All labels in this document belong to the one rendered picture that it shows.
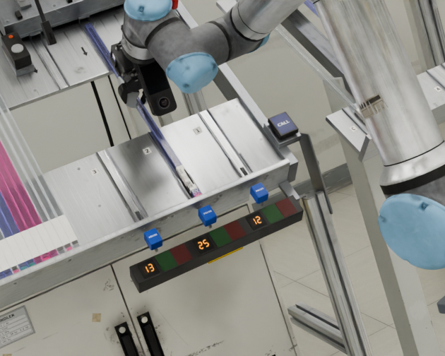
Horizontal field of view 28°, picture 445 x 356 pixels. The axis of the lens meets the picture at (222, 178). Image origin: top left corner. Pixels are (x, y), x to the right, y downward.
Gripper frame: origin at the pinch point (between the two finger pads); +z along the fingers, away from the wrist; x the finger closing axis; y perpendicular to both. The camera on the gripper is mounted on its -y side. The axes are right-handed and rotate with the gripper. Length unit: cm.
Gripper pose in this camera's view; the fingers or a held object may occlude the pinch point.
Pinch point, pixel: (139, 104)
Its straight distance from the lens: 177.0
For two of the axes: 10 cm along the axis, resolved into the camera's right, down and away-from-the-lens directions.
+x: -8.8, 3.7, -3.1
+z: -1.6, 3.9, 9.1
